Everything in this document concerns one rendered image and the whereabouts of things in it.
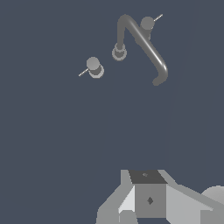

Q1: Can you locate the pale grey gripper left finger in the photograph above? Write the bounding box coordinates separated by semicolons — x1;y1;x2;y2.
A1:
95;169;137;224

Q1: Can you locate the grey curved faucet spout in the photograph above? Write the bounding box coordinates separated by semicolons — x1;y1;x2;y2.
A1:
111;13;169;88

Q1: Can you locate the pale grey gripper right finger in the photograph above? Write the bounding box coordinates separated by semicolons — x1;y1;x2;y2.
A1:
157;169;224;224

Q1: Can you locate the grey faucet handle with lever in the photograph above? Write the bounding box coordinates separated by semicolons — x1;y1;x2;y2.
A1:
139;12;165;41
77;56;105;80

